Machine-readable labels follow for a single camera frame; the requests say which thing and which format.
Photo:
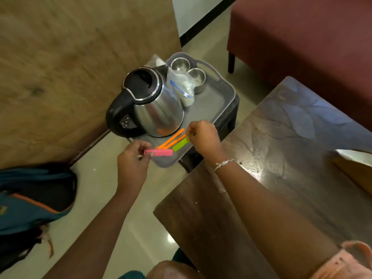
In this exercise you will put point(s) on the dark red sofa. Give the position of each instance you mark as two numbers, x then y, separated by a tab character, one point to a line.
305	46

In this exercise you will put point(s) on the pink sachet stick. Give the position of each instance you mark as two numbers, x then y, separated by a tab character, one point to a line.
161	153

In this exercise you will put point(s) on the green sachet stick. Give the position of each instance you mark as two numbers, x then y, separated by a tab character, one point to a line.
180	145

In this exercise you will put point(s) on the person's left thumb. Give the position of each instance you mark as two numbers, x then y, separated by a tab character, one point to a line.
146	161

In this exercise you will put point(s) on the steel electric kettle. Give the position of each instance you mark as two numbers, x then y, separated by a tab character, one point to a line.
154	110

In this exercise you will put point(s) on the grey plastic tray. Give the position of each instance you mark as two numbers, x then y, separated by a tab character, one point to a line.
212	104

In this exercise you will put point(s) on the person's left forearm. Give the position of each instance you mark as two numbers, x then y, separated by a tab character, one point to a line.
98	235

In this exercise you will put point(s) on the person's left hand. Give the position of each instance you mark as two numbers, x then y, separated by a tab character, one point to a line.
130	171

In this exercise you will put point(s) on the person's right hand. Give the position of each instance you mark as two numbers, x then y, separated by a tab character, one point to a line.
207	140

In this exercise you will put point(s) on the small steel cup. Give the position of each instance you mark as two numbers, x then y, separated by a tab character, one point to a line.
198	79
180	64

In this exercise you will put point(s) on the black side table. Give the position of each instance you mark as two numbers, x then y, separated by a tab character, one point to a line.
226	122

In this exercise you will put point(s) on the pink sleeve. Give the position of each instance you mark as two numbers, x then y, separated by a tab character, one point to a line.
348	261

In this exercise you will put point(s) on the clear zip bag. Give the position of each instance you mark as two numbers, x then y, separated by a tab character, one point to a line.
181	87

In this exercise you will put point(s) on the person's right forearm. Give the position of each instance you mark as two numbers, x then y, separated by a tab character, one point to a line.
261	217

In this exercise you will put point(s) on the brown wooden panel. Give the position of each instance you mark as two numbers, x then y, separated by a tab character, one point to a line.
72	69

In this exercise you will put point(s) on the person's right fingers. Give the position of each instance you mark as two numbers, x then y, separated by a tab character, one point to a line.
191	132

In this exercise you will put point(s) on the orange sachet stick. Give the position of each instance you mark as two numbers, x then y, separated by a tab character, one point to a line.
171	139
175	142

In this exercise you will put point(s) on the teal and black backpack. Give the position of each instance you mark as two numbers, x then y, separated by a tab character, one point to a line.
32	200

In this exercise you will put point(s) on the white paper packet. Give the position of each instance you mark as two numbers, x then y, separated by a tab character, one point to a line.
155	60

